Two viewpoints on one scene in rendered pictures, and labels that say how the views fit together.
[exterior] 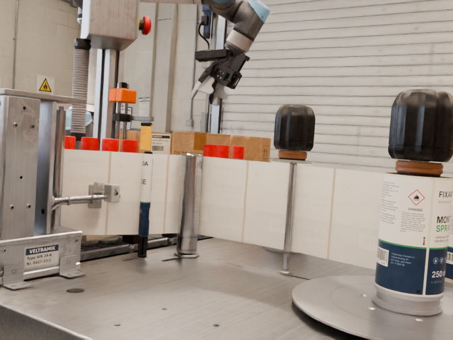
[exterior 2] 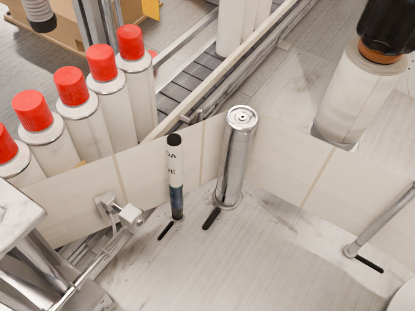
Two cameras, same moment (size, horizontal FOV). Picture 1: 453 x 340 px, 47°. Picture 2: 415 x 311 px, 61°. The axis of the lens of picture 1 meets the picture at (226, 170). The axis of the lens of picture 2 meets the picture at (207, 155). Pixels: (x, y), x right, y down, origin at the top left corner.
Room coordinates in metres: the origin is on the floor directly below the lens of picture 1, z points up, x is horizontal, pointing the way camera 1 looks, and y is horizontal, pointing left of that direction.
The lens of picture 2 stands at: (0.69, 0.12, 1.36)
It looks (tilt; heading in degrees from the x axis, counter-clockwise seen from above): 54 degrees down; 355
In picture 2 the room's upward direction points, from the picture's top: 5 degrees clockwise
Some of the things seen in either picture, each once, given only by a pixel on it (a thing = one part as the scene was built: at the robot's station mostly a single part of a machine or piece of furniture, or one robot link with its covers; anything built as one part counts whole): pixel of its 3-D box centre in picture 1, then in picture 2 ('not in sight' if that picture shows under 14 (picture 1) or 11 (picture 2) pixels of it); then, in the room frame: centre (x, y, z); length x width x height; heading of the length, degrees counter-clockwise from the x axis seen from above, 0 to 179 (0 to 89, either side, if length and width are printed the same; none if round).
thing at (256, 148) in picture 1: (221, 171); not in sight; (1.92, 0.02, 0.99); 0.30 x 0.24 x 0.27; 149
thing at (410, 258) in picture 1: (416, 198); not in sight; (0.70, -0.25, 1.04); 0.09 x 0.09 x 0.29
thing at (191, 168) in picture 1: (189, 205); (233, 163); (0.96, 0.06, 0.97); 0.05 x 0.05 x 0.19
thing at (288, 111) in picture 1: (290, 177); (367, 73); (1.08, -0.13, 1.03); 0.09 x 0.09 x 0.30
